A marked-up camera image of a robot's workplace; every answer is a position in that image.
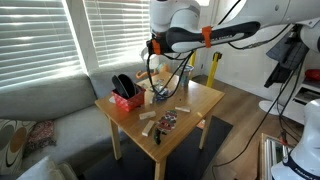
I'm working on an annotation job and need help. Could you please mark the light wooden table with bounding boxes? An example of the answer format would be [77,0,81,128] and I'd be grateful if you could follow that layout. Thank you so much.
[94,70,226,180]

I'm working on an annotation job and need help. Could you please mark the small black toy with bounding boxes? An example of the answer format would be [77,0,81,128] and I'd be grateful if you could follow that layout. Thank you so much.
[152,127,164,146]

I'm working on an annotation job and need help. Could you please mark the orange octopus plush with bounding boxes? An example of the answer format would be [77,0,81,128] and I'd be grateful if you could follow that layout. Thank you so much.
[135,62,170,81]

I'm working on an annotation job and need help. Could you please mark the dark hanging jacket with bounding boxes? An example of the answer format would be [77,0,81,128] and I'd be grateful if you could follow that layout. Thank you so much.
[264,24,310,90]

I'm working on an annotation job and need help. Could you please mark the red object on shelf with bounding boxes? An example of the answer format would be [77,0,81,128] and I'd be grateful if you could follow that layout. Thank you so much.
[304,68,320,81]

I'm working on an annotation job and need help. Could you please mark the black plates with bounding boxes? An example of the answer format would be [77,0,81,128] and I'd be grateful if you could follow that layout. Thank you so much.
[111,73,138,100]

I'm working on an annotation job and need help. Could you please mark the patterned throw pillow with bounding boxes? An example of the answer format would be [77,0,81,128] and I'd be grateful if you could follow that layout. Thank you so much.
[0,118,38,176]

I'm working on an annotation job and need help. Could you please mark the clear plastic cup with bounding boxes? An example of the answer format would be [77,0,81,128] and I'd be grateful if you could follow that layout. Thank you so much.
[139,45,161,69]

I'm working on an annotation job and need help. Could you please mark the silver framed panel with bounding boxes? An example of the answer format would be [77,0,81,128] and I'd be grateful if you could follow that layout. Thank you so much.
[259,132,292,180]

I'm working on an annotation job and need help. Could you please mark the black cable bundle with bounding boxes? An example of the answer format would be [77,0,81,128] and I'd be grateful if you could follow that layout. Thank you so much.
[145,49,305,168]

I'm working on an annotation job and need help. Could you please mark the white window blind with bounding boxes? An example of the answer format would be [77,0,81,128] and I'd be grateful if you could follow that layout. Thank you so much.
[83,0,153,67]
[0,0,83,90]

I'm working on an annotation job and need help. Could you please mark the dark blue small toy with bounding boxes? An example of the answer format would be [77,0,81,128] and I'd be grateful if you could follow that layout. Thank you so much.
[153,85,170,101]

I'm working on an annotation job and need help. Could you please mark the pale upright block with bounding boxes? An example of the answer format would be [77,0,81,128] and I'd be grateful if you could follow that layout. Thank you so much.
[143,87,155,106]

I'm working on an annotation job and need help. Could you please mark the red mesh basket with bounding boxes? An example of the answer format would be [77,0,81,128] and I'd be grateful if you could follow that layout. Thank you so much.
[111,85,147,113]

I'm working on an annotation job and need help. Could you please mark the white round stand base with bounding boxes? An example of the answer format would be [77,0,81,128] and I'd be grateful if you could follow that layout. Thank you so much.
[258,99,285,117]

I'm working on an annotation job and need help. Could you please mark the wooden block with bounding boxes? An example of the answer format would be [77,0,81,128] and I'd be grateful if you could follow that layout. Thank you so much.
[141,119,157,137]
[138,110,157,121]
[174,105,192,114]

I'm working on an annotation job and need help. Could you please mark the yellow pole black base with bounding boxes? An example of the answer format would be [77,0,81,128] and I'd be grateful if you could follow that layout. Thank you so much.
[188,49,198,68]
[205,51,224,89]

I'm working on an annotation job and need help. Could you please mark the dark floor mat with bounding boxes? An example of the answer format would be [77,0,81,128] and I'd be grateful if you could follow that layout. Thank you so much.
[82,114,234,180]

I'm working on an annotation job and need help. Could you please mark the metal tumbler cup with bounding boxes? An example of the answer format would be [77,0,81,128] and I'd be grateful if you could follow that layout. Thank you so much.
[179,64,195,88]

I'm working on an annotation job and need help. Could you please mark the reddish floral cushion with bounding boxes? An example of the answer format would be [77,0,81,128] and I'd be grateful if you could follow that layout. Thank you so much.
[24,119,57,156]

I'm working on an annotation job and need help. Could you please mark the white shelf unit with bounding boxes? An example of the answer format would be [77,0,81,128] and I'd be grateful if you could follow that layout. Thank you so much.
[292,77,320,105]

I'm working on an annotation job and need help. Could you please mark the grey sofa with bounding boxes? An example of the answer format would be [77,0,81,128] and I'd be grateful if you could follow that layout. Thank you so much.
[0,61,156,180]

